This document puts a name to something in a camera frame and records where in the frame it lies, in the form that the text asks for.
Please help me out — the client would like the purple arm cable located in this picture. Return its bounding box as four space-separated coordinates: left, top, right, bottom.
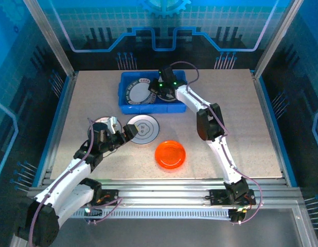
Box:
29 117 123 247
170 61 264 226

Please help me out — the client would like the slotted grey cable duct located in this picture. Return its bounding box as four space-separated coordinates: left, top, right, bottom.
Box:
71 207 236 220

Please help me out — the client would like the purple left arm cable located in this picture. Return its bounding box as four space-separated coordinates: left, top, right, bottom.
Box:
29 117 123 247

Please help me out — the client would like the blue plastic bin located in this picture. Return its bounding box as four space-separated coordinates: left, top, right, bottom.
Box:
117 70 187 115

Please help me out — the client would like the aluminium side rail blue edge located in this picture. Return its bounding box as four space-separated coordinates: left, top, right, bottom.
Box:
251 70 298 187
40 72 79 181

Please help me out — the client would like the grey plate quatrefoil print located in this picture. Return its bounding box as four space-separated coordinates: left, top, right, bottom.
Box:
127 114 160 146

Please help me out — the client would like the aluminium frame post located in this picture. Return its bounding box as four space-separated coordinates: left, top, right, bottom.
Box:
253 0 305 79
23 0 77 79

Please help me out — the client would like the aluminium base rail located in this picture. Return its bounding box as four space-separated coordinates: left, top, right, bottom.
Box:
29 177 305 206

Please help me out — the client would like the translucent orange-red plate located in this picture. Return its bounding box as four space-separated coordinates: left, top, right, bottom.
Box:
154 139 187 170

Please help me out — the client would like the white plate dark lettered rim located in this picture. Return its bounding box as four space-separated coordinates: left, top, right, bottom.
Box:
124 77 156 105

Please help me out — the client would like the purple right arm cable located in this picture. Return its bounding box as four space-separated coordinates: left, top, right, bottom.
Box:
170 61 264 226

